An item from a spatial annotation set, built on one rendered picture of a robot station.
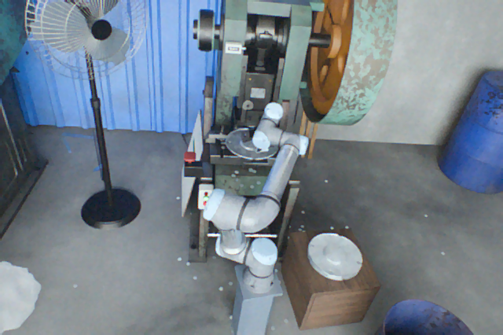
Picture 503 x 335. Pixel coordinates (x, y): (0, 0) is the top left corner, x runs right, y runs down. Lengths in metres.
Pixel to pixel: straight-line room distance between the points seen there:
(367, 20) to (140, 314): 1.82
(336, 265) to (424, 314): 0.46
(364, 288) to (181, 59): 2.14
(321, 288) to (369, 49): 1.15
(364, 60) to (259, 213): 0.77
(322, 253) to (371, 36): 1.13
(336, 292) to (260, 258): 0.55
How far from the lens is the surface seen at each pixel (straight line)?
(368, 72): 1.66
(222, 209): 1.28
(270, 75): 1.92
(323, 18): 2.27
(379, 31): 1.65
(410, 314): 2.09
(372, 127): 3.82
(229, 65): 1.84
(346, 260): 2.13
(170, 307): 2.28
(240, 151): 1.99
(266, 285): 1.78
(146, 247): 2.54
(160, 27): 3.11
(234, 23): 1.77
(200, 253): 2.41
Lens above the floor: 1.94
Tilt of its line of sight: 37 degrees down
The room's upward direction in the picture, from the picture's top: 8 degrees clockwise
